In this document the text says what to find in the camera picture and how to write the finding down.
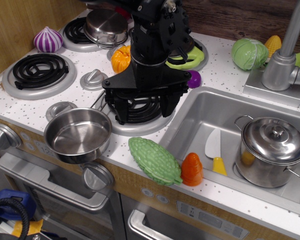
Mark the yellow toy corn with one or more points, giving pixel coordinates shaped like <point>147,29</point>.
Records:
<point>273,44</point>

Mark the silver toy faucet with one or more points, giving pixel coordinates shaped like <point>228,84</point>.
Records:
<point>280,80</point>

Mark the silver stove knob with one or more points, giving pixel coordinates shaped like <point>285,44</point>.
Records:
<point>92,81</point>
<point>58,108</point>

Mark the black burner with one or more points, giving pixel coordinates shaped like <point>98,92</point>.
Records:
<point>39,76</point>
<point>144,116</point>
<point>74,38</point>

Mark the left silver oven knob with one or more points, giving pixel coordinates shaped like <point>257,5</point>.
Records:
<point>8,138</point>

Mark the orange toy pumpkin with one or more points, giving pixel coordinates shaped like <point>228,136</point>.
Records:
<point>121,59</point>

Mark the back left black burner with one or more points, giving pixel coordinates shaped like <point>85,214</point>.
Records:
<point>74,38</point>

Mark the blue object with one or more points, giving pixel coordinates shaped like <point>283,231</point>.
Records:
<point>14,205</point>

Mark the silver front stove knob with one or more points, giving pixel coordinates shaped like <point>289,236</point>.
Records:
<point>58,108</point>

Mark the middle silver oven knob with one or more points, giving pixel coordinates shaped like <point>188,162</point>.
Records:
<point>96,177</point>

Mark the silver sink basin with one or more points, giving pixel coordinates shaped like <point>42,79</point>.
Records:
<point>206,109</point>

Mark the silver oven door handle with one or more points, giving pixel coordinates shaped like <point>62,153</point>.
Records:
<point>38,178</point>

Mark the white toy knife yellow handle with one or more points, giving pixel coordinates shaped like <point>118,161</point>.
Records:
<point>213,151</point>

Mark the steel pot with lid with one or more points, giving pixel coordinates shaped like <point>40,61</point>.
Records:
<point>269,152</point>

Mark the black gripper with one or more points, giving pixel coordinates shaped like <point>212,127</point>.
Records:
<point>140,81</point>

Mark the small steel saucepan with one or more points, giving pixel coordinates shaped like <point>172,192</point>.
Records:
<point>79,135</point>

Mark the front left black burner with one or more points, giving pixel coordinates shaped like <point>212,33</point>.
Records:
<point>39,76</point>

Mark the purple toy eggplant piece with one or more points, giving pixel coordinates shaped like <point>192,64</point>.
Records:
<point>195,80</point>

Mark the orange toy carrot piece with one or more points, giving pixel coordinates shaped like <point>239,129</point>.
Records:
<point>192,170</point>

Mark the purple white toy onion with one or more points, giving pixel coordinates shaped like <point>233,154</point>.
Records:
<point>48,40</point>

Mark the green bumpy toy squash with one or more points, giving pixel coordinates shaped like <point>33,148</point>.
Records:
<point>155,161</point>

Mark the lime green toy utensil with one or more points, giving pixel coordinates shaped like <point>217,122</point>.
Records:
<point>194,58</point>

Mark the silver oven knob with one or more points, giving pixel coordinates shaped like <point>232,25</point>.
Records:
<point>96,177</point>
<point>8,138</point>

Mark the silver dishwasher door handle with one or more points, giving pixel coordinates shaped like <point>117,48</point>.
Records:
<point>153,226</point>

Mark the front right black burner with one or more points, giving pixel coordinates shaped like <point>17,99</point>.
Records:
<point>144,116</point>

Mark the silver stove top knob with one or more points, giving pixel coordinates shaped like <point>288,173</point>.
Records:
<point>92,81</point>

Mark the upturned steel pot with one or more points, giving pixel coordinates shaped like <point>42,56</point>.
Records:
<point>106,27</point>

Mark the green toy cabbage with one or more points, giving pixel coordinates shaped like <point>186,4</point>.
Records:
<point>249,54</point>

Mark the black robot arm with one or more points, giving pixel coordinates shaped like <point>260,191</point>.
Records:
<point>160,27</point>

